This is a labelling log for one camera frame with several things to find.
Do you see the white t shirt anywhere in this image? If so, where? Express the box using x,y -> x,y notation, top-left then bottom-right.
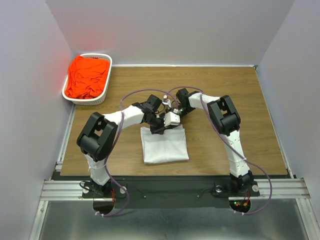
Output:
140,124 -> 189,165

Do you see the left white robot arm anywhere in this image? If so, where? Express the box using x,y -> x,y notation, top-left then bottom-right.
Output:
76,94 -> 172,197

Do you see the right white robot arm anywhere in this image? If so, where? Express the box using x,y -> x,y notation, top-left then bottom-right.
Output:
176,88 -> 259,195

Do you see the white plastic laundry basket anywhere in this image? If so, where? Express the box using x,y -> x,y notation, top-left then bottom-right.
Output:
61,53 -> 113,106

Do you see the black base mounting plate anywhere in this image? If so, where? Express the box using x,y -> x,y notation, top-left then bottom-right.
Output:
51,174 -> 261,210

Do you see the orange t shirt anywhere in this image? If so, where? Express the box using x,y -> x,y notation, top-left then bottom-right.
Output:
64,55 -> 111,100

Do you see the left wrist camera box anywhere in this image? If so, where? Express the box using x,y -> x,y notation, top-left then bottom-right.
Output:
163,111 -> 181,127

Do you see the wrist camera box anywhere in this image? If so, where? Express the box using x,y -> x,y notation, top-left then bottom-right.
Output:
161,94 -> 178,111
163,111 -> 181,127

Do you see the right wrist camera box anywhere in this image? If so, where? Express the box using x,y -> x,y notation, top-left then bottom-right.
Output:
161,94 -> 178,111

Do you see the aluminium frame rail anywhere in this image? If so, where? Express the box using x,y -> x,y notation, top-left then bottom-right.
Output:
28,104 -> 86,240

